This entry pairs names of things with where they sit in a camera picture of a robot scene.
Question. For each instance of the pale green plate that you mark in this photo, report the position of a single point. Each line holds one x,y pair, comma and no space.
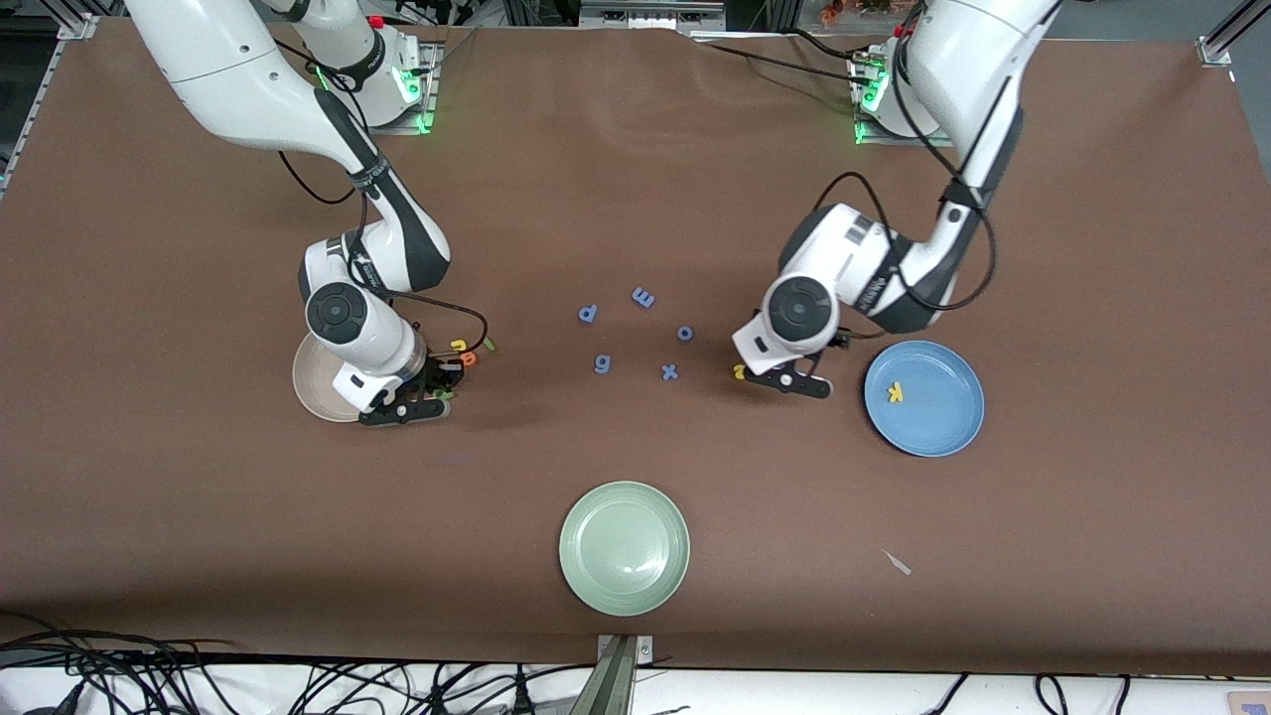
624,548

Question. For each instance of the aluminium frame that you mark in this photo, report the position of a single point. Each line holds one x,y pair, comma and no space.
645,12

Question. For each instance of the blue letter p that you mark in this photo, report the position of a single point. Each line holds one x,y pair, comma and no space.
585,319

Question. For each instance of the grey paper scrap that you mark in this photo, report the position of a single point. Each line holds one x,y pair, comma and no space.
899,565

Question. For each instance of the aluminium corner profile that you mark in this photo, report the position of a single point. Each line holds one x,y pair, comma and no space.
1216,45

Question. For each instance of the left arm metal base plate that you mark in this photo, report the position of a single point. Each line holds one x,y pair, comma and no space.
874,139

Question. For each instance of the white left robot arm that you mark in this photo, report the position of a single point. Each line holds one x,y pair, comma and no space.
953,60

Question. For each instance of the aluminium side rail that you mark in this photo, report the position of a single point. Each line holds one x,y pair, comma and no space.
71,28

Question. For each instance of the brown paper table cover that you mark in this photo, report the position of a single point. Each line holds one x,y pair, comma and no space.
635,199

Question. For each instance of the blue letter g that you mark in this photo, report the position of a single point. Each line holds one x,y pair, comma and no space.
603,369

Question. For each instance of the blue plate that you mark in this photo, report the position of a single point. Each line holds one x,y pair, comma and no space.
933,422

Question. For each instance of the light brown plate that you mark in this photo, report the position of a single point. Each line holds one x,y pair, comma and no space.
313,382

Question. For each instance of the metal bracket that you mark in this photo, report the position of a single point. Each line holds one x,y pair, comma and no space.
616,675

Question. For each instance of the blue letter m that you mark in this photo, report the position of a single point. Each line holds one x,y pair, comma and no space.
643,297

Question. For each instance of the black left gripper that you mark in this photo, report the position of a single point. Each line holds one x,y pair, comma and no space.
837,341

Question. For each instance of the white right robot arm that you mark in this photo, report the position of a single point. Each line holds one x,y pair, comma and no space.
228,70

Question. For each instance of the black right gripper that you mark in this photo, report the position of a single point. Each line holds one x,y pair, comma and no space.
440,373

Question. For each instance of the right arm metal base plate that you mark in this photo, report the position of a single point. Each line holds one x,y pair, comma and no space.
425,99

